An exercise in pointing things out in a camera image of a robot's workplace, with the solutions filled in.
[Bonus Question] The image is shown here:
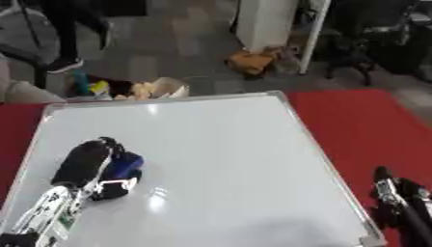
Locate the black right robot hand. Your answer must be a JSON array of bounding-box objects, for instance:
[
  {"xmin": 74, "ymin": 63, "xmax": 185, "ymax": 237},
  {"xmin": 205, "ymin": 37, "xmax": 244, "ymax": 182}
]
[{"xmin": 367, "ymin": 165, "xmax": 432, "ymax": 247}]

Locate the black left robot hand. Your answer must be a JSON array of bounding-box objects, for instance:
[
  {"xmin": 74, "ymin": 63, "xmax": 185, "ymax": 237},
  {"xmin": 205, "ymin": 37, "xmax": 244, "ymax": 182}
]
[{"xmin": 48, "ymin": 136, "xmax": 146, "ymax": 202}]

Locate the blue whiteboard eraser brush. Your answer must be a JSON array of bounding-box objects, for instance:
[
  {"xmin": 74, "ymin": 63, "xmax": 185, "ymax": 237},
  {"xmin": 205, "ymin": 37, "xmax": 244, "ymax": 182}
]
[{"xmin": 102, "ymin": 151, "xmax": 146, "ymax": 179}]

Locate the person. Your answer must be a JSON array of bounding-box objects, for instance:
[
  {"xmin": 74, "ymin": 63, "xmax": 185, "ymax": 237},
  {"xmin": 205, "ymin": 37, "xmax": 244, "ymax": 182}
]
[{"xmin": 39, "ymin": 0, "xmax": 115, "ymax": 74}]

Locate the black chair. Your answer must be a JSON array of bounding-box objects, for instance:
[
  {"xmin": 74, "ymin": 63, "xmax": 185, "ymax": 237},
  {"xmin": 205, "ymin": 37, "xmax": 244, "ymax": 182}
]
[{"xmin": 322, "ymin": 0, "xmax": 432, "ymax": 86}]

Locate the white pole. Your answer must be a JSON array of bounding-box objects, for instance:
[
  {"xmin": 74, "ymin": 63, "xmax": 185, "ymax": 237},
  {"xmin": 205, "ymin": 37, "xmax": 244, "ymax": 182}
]
[{"xmin": 297, "ymin": 0, "xmax": 335, "ymax": 75}]

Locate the tan cardboard box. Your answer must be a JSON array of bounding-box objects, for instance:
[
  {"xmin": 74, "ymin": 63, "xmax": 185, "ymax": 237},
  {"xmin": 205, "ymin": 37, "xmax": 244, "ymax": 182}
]
[{"xmin": 224, "ymin": 47, "xmax": 285, "ymax": 78}]

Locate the white panel on stand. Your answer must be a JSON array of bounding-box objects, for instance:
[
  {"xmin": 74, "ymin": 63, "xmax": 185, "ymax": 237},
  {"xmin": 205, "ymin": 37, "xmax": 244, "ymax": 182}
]
[{"xmin": 234, "ymin": 0, "xmax": 301, "ymax": 54}]

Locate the white whiteboard with silver frame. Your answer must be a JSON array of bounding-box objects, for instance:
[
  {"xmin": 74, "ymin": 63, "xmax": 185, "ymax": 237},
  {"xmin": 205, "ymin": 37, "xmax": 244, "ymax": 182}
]
[{"xmin": 0, "ymin": 90, "xmax": 389, "ymax": 247}]

